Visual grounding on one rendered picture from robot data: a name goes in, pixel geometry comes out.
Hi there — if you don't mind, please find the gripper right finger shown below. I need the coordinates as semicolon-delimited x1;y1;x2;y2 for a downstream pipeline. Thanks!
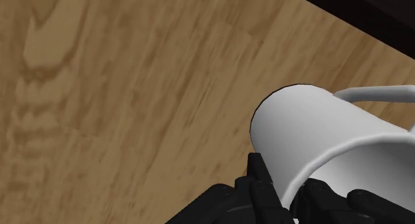
289;177;415;224

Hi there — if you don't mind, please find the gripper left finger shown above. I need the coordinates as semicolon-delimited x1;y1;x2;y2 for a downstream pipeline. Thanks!
165;152;295;224

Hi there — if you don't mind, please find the white mug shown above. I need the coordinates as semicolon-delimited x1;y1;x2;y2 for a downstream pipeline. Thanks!
249;83;415;214

